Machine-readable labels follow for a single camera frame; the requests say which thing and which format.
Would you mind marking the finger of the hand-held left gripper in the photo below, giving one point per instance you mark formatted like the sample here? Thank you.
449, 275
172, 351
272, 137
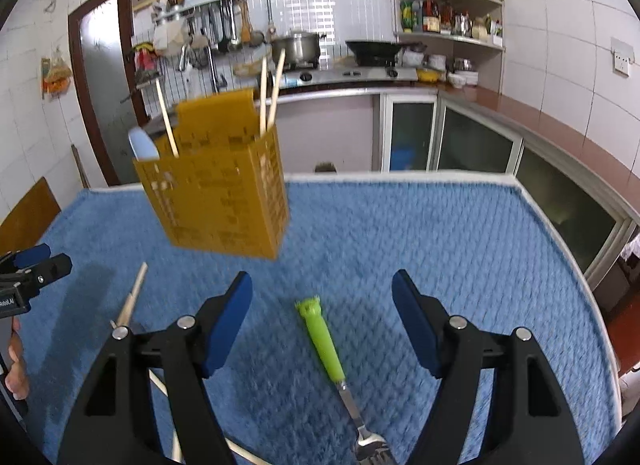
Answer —
50, 270
32, 254

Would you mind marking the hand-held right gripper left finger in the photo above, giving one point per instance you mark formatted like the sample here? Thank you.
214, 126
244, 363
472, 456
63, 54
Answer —
227, 330

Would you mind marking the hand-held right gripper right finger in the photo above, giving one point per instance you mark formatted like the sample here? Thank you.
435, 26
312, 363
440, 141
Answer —
417, 330

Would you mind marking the wooden chopstick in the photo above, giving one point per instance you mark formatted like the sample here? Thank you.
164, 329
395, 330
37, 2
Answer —
161, 395
135, 290
276, 85
245, 451
263, 95
167, 120

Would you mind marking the yellow plastic utensil holder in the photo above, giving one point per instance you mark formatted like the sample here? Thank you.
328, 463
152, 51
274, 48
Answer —
215, 195

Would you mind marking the pale blue spoon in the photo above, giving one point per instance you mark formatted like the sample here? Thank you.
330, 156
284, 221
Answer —
144, 145

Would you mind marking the person's left hand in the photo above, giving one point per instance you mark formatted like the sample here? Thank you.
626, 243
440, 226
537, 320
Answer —
17, 370

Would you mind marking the wooden board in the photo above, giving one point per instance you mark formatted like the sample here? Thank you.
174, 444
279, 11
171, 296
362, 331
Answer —
27, 220

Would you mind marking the wooden stick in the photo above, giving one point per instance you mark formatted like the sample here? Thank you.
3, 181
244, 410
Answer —
80, 167

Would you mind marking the blue knitted blanket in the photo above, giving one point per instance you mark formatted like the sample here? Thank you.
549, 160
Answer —
350, 235

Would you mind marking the brown framed glass door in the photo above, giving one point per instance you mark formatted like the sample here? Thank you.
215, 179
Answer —
105, 95

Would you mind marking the hanging plastic bag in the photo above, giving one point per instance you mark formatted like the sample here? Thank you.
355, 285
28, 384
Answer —
56, 77

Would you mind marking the glass door base cabinet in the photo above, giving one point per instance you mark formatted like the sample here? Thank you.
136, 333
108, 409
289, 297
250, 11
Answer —
475, 145

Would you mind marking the red and yellow gloves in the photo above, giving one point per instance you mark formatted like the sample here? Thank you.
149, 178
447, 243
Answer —
146, 60

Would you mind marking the brown kitchen countertop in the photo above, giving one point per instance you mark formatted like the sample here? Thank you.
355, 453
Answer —
540, 117

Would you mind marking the white hanging cloth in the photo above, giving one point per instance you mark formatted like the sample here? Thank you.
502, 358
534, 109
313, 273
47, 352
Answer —
170, 37

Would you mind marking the gas stove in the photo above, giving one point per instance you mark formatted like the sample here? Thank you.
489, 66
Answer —
350, 76

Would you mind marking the black wok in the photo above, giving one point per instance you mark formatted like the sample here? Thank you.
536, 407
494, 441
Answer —
372, 51

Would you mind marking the steel cooking pot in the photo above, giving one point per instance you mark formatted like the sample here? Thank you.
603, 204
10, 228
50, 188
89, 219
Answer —
300, 47

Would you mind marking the white corner shelf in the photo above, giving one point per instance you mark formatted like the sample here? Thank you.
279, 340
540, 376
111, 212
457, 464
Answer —
450, 40

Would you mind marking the wooden spatula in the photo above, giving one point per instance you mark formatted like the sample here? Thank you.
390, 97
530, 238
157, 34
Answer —
245, 25

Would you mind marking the steel kettle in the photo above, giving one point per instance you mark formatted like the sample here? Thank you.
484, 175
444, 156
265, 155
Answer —
462, 25

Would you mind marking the green bottle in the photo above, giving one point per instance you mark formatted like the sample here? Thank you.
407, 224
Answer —
410, 17

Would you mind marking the metal wall utensil rack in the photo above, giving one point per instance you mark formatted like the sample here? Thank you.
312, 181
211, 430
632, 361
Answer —
210, 0

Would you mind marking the white wall socket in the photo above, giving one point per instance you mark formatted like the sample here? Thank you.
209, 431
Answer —
622, 57

